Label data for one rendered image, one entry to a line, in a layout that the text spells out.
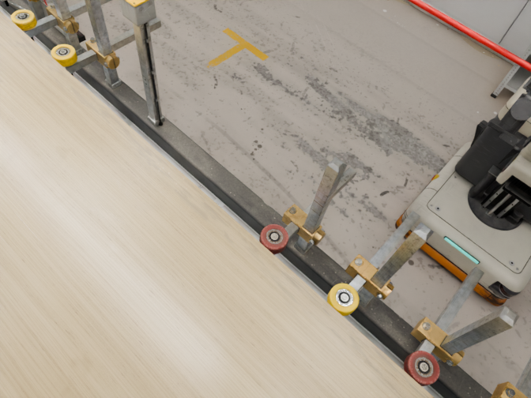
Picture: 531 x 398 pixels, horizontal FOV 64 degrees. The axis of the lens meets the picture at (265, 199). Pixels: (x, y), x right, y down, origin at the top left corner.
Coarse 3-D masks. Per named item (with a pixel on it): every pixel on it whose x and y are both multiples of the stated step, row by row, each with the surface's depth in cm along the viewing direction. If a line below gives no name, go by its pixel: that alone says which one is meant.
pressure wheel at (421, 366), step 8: (416, 352) 106; (424, 352) 107; (408, 360) 106; (416, 360) 106; (424, 360) 106; (432, 360) 106; (408, 368) 105; (416, 368) 105; (424, 368) 104; (432, 368) 105; (416, 376) 103; (424, 376) 104; (432, 376) 104; (424, 384) 103
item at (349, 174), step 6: (348, 168) 144; (348, 174) 143; (354, 174) 143; (342, 180) 141; (348, 180) 142; (342, 186) 141; (336, 192) 139; (306, 210) 134; (288, 228) 130; (294, 228) 130; (288, 234) 129; (294, 234) 131; (288, 240) 130
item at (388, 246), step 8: (408, 216) 134; (416, 216) 135; (408, 224) 133; (400, 232) 131; (392, 240) 129; (400, 240) 130; (384, 248) 128; (392, 248) 128; (376, 256) 126; (384, 256) 126; (376, 264) 125; (352, 280) 121; (360, 280) 121
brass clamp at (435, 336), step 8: (424, 320) 120; (416, 328) 119; (432, 328) 119; (416, 336) 121; (424, 336) 118; (432, 336) 117; (440, 336) 118; (440, 344) 116; (432, 352) 120; (440, 352) 117; (448, 352) 115; (464, 352) 117; (448, 360) 117; (456, 360) 115
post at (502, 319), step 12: (492, 312) 98; (504, 312) 93; (480, 324) 100; (492, 324) 96; (504, 324) 93; (456, 336) 109; (468, 336) 105; (480, 336) 101; (444, 348) 116; (456, 348) 112
